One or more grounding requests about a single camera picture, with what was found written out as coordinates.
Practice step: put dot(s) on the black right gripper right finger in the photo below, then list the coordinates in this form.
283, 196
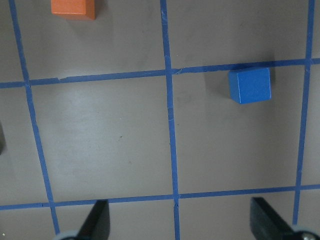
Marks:
267, 224

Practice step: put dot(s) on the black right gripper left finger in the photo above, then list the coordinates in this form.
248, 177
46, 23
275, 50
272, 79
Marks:
97, 224

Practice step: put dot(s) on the blue wooden block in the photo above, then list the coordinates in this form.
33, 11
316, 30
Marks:
250, 85

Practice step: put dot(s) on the orange wooden block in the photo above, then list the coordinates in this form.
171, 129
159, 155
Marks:
74, 9

